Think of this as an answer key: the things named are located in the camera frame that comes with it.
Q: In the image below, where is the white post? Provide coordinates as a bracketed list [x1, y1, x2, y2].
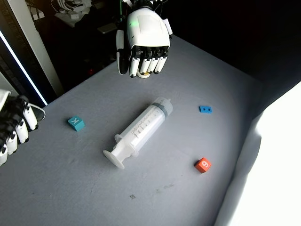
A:
[7, 0, 64, 97]

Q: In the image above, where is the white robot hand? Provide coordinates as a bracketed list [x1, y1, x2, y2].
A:
[0, 89, 47, 167]
[115, 6, 173, 79]

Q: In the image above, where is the large clear plastic syringe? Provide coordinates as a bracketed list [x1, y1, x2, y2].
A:
[103, 97, 174, 170]

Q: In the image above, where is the grey table cloth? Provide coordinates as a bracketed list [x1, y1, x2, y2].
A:
[0, 34, 266, 226]

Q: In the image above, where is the white backdrop board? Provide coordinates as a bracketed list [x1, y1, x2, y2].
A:
[214, 80, 301, 226]

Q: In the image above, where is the white light strip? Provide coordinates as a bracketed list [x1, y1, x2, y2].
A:
[0, 30, 48, 106]

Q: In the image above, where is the teal letter K block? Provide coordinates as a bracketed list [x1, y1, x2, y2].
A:
[67, 115, 86, 132]

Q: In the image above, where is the small grey device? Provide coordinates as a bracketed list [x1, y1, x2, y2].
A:
[97, 23, 118, 35]

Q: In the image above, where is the red number block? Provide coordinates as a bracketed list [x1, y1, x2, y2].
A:
[194, 157, 212, 174]

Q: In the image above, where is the white cable bundle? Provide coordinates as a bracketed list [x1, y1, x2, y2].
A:
[50, 0, 92, 23]

